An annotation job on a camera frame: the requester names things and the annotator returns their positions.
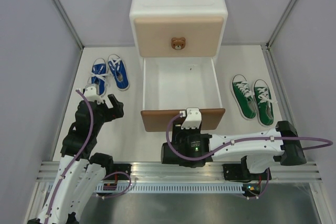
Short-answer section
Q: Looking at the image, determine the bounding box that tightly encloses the brown drawer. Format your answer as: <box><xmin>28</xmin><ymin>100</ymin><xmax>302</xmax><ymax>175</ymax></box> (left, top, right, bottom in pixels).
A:
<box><xmin>141</xmin><ymin>57</ymin><xmax>225</xmax><ymax>132</ymax></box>

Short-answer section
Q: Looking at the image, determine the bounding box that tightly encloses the green sneaker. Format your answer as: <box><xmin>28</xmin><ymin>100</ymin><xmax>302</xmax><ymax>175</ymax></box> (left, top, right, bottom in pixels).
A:
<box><xmin>253</xmin><ymin>79</ymin><xmax>277</xmax><ymax>126</ymax></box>
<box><xmin>230</xmin><ymin>74</ymin><xmax>257</xmax><ymax>120</ymax></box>

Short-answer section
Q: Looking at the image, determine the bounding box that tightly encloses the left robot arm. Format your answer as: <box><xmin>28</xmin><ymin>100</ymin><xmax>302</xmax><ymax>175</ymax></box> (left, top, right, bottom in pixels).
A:
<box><xmin>28</xmin><ymin>90</ymin><xmax>124</xmax><ymax>223</ymax></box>

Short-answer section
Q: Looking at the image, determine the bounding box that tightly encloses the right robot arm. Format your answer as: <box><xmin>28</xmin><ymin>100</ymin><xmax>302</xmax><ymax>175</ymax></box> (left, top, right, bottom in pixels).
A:
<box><xmin>161</xmin><ymin>121</ymin><xmax>307</xmax><ymax>182</ymax></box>

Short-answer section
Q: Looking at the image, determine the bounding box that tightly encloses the left blue sneaker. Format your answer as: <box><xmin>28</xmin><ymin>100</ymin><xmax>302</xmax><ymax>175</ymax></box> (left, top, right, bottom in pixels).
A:
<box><xmin>88</xmin><ymin>58</ymin><xmax>109</xmax><ymax>97</ymax></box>

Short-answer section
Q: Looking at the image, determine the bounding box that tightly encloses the blue sneaker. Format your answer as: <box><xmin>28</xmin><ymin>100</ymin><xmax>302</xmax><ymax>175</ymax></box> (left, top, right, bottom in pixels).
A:
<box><xmin>108</xmin><ymin>54</ymin><xmax>129</xmax><ymax>91</ymax></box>
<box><xmin>88</xmin><ymin>58</ymin><xmax>109</xmax><ymax>97</ymax></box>

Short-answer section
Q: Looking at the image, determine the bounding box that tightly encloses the right blue sneaker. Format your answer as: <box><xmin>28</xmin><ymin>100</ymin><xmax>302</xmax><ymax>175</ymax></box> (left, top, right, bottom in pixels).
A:
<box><xmin>108</xmin><ymin>54</ymin><xmax>129</xmax><ymax>91</ymax></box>

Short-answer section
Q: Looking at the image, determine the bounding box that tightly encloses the upper bear knob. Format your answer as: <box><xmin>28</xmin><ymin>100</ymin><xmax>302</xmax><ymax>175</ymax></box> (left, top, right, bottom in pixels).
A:
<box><xmin>171</xmin><ymin>37</ymin><xmax>186</xmax><ymax>50</ymax></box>

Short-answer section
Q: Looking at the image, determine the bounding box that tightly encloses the beige upper drawer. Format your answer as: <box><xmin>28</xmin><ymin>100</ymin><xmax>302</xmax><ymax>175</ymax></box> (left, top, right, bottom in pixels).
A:
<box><xmin>134</xmin><ymin>16</ymin><xmax>224</xmax><ymax>58</ymax></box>

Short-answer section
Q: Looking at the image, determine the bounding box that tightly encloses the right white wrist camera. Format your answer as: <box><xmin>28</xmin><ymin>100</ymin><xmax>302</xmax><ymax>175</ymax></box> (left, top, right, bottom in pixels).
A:
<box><xmin>180</xmin><ymin>108</ymin><xmax>202</xmax><ymax>130</ymax></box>

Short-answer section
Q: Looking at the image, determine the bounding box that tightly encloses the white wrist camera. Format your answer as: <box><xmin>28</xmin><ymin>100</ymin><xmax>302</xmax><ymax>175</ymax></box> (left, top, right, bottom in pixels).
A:
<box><xmin>180</xmin><ymin>108</ymin><xmax>202</xmax><ymax>130</ymax></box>
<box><xmin>76</xmin><ymin>84</ymin><xmax>109</xmax><ymax>110</ymax></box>

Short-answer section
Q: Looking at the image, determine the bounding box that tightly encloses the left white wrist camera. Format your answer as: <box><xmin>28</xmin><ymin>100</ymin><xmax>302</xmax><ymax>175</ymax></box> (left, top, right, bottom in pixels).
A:
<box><xmin>76</xmin><ymin>84</ymin><xmax>109</xmax><ymax>110</ymax></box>

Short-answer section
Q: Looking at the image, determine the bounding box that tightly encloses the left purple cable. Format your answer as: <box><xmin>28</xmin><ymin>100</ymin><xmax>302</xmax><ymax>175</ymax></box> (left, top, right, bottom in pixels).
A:
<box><xmin>43</xmin><ymin>89</ymin><xmax>95</xmax><ymax>224</ymax></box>

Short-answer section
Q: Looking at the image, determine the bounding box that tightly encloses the white slotted cable duct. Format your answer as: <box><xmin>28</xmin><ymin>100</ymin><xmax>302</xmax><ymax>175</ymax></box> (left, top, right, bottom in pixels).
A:
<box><xmin>94</xmin><ymin>183</ymin><xmax>249</xmax><ymax>194</ymax></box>

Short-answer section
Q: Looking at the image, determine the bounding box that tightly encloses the aluminium mounting rail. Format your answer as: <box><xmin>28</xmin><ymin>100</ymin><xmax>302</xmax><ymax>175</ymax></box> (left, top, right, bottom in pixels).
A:
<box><xmin>36</xmin><ymin>161</ymin><xmax>323</xmax><ymax>183</ymax></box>

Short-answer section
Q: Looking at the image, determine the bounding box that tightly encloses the right aluminium frame post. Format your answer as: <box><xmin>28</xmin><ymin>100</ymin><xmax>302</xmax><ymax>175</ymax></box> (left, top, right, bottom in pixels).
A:
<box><xmin>265</xmin><ymin>0</ymin><xmax>314</xmax><ymax>49</ymax></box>

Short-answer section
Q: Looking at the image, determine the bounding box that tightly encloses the aluminium frame post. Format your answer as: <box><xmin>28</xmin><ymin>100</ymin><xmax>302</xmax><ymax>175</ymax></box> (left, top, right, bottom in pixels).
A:
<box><xmin>36</xmin><ymin>0</ymin><xmax>85</xmax><ymax>49</ymax></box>
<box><xmin>265</xmin><ymin>0</ymin><xmax>314</xmax><ymax>49</ymax></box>

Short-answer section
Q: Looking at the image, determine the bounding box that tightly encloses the left aluminium frame post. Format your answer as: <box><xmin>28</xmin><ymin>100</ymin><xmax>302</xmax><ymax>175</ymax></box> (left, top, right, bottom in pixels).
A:
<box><xmin>36</xmin><ymin>0</ymin><xmax>85</xmax><ymax>49</ymax></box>

